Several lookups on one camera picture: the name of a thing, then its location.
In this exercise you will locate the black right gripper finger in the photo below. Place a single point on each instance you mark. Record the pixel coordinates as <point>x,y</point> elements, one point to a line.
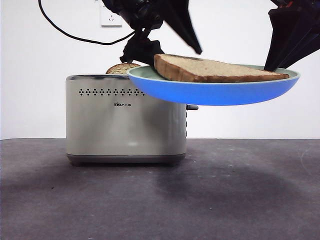
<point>306,40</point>
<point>281,32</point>

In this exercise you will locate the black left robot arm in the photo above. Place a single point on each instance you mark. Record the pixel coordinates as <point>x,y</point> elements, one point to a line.
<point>140,12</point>

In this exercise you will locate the cream two-slot toaster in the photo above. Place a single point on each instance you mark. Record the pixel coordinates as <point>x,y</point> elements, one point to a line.
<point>120,130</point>

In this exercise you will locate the bread slice with brown crust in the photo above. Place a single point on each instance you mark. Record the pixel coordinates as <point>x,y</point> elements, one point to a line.
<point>212,70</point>
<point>120,68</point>

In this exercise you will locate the pale green round plate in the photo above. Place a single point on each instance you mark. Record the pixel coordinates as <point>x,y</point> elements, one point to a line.
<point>212,92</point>

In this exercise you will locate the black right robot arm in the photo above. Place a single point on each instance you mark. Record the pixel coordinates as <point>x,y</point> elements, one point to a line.
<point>305,3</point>

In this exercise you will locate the white wall socket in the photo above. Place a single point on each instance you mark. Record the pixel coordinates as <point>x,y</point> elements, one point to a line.
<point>111,22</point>

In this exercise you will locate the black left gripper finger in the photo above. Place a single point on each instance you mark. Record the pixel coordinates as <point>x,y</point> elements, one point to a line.
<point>183,27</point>

